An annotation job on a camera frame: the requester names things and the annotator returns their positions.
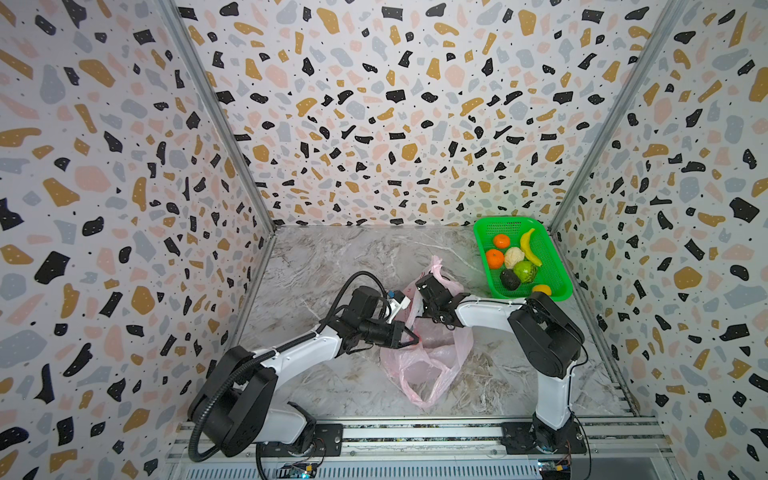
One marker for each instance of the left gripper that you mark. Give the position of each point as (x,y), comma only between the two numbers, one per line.
(396,333)

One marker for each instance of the pink plastic bag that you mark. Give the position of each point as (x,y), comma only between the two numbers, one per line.
(425,372)

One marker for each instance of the orange tangerine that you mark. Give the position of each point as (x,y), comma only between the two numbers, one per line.
(501,241)
(495,259)

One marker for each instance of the dark avocado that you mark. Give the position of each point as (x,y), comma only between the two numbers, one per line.
(509,280)

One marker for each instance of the white cauliflower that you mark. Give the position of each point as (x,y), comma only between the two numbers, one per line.
(513,256)

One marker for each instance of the green lime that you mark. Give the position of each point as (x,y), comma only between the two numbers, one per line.
(526,271)

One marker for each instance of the yellow banana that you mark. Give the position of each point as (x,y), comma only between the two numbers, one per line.
(525,246)

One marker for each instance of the yellow red mango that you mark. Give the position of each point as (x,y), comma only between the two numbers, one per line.
(542,288)

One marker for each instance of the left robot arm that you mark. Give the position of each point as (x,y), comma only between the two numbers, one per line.
(235,406)

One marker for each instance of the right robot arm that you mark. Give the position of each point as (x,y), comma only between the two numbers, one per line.
(551,342)

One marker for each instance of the green plastic basket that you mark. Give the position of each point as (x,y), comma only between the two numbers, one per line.
(551,273)

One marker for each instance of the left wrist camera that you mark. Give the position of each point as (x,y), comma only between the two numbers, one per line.
(396,302)

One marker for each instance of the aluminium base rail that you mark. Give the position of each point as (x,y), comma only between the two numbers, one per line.
(446,448)

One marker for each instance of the left corner aluminium post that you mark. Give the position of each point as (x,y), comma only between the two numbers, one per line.
(187,52)

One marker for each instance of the corner aluminium post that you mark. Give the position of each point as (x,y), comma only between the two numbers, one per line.
(669,16)
(187,52)

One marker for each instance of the right corner aluminium post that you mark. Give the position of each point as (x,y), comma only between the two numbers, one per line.
(669,16)

